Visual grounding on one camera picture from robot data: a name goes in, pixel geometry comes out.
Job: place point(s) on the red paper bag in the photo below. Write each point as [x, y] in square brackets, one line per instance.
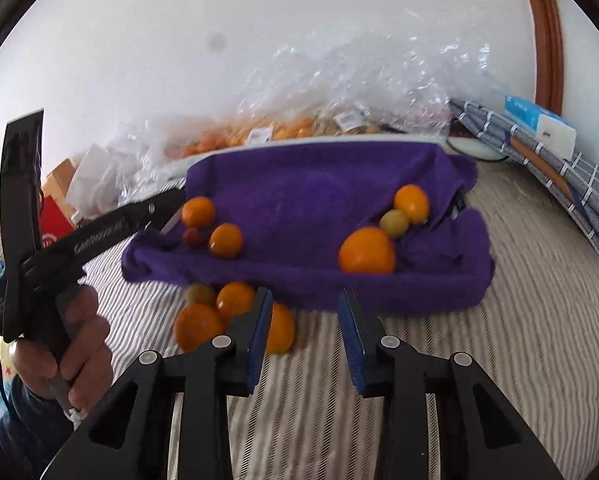
[54, 220]

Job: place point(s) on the blue and white box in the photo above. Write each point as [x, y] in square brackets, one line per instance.
[522, 110]

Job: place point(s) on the yellow green plum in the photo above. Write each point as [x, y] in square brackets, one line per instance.
[200, 294]
[394, 222]

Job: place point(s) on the brown wooden door frame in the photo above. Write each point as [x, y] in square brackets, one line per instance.
[545, 35]

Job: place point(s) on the person's left forearm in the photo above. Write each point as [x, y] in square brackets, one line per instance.
[34, 435]

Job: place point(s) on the small red fruit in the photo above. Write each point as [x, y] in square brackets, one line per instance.
[193, 236]

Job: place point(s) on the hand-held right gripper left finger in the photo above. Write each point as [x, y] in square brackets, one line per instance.
[259, 340]

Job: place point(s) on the striped bed sheet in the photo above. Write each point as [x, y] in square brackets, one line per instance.
[519, 335]

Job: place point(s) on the clear bag of brown fruits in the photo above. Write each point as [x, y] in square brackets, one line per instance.
[379, 80]

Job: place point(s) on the white charger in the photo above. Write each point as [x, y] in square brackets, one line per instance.
[557, 134]

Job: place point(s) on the orange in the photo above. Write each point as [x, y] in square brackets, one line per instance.
[412, 203]
[367, 251]
[281, 330]
[198, 326]
[236, 301]
[199, 211]
[226, 240]

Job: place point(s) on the white plastic bag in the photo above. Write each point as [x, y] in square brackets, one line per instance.
[93, 170]

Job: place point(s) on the white round pad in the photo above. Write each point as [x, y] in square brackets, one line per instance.
[472, 148]

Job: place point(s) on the brown wooden strip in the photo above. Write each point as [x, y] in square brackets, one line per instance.
[542, 162]

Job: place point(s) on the clear bag of oranges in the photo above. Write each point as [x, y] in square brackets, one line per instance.
[259, 132]

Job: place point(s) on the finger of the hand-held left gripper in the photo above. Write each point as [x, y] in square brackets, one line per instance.
[162, 207]
[171, 223]

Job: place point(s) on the blue checked cloth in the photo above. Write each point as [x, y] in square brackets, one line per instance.
[594, 195]

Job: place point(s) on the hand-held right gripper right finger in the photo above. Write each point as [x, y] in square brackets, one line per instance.
[352, 340]

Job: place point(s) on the crumpled clear plastic bag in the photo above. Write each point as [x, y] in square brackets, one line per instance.
[139, 160]

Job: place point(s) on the person's left hand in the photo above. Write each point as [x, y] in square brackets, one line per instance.
[86, 340]

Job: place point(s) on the purple towel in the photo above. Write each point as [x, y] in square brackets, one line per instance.
[299, 195]

